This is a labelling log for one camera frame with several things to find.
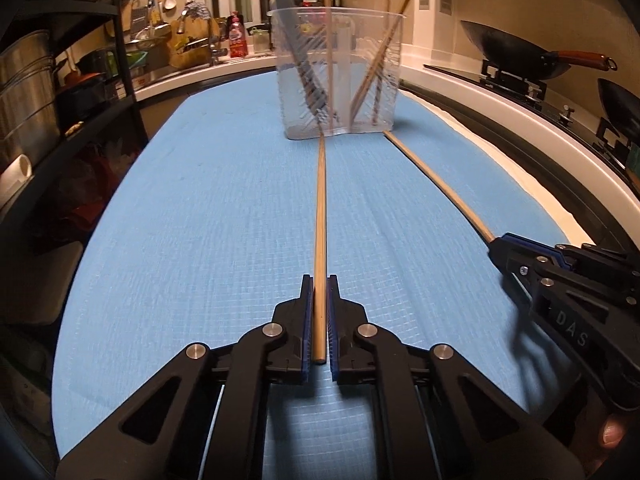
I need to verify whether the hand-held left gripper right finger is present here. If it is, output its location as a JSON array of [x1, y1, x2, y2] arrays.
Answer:
[[326, 274, 586, 480]]

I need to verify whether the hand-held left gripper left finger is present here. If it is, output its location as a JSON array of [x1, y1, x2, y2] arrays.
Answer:
[[55, 274, 315, 480]]

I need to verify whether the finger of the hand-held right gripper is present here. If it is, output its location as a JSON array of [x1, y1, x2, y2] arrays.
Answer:
[[554, 241, 640, 312], [489, 231, 568, 295]]

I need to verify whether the clear plastic utensil holder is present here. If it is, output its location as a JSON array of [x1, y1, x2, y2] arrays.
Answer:
[[266, 6, 407, 141]]

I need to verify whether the white spoon with striped handle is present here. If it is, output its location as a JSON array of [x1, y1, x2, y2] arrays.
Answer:
[[337, 17, 359, 134]]

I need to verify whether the white-handled metal fork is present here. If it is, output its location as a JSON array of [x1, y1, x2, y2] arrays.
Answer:
[[271, 0, 332, 128]]

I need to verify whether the person's right hand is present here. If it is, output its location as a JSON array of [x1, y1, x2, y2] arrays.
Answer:
[[597, 412, 629, 454]]

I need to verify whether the gas stove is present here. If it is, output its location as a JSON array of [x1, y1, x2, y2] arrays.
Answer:
[[422, 59, 640, 198]]

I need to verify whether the blue tablecloth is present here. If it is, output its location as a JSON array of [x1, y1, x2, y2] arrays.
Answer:
[[50, 67, 596, 480]]

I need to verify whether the red bag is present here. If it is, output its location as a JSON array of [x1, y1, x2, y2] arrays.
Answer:
[[60, 144, 132, 232]]

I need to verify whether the white board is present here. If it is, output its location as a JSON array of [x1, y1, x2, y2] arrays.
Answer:
[[0, 239, 84, 327]]

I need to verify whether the chrome faucet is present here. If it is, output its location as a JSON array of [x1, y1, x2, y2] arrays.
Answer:
[[207, 22, 226, 67]]

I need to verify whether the red bottle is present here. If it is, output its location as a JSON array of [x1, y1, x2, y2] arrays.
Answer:
[[227, 11, 250, 59]]

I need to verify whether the black shelf rack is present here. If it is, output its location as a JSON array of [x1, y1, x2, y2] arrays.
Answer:
[[0, 0, 152, 341]]

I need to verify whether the yellow bag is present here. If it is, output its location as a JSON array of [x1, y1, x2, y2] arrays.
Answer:
[[170, 2, 213, 69]]

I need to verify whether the green basin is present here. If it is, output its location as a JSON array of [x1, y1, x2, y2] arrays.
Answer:
[[106, 49, 152, 82]]

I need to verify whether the black pot with red lid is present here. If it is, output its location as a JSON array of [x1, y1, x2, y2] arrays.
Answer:
[[56, 71, 110, 127]]

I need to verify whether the white paper roll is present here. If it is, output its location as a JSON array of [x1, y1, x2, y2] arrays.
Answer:
[[0, 153, 34, 197]]

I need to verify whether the large steel pot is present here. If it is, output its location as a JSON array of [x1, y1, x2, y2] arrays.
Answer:
[[0, 30, 62, 172]]

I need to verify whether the black wok with wooden handle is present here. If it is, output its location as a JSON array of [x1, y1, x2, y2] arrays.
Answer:
[[460, 20, 619, 82]]

